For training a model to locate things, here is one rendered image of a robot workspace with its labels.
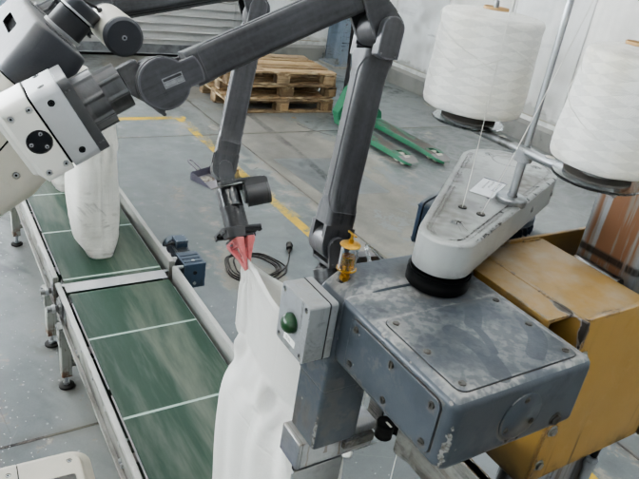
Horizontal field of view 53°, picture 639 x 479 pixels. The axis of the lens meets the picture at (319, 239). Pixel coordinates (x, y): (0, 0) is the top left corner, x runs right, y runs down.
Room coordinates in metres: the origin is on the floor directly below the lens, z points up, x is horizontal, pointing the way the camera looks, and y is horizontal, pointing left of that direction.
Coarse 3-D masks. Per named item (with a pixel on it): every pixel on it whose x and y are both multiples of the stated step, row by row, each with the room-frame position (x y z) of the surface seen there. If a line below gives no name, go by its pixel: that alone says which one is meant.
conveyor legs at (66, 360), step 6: (60, 336) 1.92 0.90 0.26; (66, 342) 1.93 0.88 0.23; (60, 348) 1.93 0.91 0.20; (66, 348) 1.93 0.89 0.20; (60, 354) 1.93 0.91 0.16; (66, 354) 1.93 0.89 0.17; (60, 360) 1.94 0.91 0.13; (66, 360) 1.93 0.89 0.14; (72, 360) 1.96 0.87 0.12; (60, 366) 1.94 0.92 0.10; (66, 366) 1.93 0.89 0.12; (60, 372) 1.94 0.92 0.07; (66, 372) 1.93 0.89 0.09; (66, 378) 1.94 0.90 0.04; (60, 384) 1.94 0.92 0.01; (66, 384) 1.94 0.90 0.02; (72, 384) 1.95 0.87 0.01; (66, 390) 1.92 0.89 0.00
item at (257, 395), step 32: (256, 288) 1.24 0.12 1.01; (256, 320) 1.22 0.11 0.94; (256, 352) 1.19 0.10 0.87; (288, 352) 1.07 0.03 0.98; (224, 384) 1.20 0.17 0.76; (256, 384) 1.13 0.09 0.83; (288, 384) 1.06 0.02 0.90; (224, 416) 1.17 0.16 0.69; (256, 416) 1.07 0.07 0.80; (288, 416) 1.04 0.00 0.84; (224, 448) 1.15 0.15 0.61; (256, 448) 1.02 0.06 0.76
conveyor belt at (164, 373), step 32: (128, 288) 2.13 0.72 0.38; (160, 288) 2.17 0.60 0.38; (96, 320) 1.89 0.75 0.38; (128, 320) 1.92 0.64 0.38; (160, 320) 1.95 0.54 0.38; (192, 320) 1.98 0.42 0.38; (96, 352) 1.71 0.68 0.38; (128, 352) 1.74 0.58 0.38; (160, 352) 1.77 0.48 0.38; (192, 352) 1.80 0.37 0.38; (128, 384) 1.58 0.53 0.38; (160, 384) 1.60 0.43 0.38; (192, 384) 1.63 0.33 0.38; (128, 416) 1.44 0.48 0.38; (160, 416) 1.46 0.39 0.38; (192, 416) 1.48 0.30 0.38; (160, 448) 1.34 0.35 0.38; (192, 448) 1.36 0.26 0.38
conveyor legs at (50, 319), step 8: (16, 216) 2.95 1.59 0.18; (16, 224) 2.95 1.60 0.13; (16, 232) 2.95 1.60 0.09; (16, 240) 2.96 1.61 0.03; (48, 296) 2.16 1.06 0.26; (48, 304) 2.16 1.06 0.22; (48, 320) 2.16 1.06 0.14; (56, 320) 2.18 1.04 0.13; (48, 328) 2.16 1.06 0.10; (48, 344) 2.17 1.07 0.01; (56, 344) 2.18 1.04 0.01
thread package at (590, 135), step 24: (600, 48) 0.83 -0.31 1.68; (624, 48) 0.82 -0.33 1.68; (600, 72) 0.82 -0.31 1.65; (624, 72) 0.80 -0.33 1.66; (576, 96) 0.84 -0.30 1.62; (600, 96) 0.81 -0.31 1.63; (624, 96) 0.79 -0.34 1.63; (576, 120) 0.82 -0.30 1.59; (600, 120) 0.80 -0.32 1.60; (624, 120) 0.79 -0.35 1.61; (552, 144) 0.85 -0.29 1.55; (576, 144) 0.81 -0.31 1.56; (600, 144) 0.79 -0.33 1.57; (624, 144) 0.78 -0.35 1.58; (600, 168) 0.79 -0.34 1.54; (624, 168) 0.78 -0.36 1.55
